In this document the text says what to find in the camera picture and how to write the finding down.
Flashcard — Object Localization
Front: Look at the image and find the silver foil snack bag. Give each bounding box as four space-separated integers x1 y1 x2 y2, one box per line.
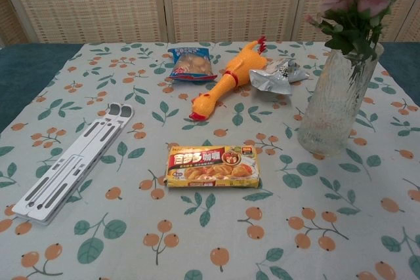
249 57 310 97

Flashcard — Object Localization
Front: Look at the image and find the white folding laptop stand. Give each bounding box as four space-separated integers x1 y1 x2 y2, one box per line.
11 102 136 227

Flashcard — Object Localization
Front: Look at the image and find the floral leaf print tablecloth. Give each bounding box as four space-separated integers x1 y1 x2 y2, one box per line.
0 41 420 280

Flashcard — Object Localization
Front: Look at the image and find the transparent textured glass vase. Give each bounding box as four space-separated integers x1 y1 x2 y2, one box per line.
297 42 385 157

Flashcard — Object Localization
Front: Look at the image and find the yellow rubber chicken toy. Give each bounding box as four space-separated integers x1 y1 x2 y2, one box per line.
188 35 268 123

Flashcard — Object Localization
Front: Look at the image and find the blue biscuit snack bag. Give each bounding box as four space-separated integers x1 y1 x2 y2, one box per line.
167 47 219 83

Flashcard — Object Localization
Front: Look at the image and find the yellow curry box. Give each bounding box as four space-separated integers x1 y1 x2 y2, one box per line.
163 144 262 190

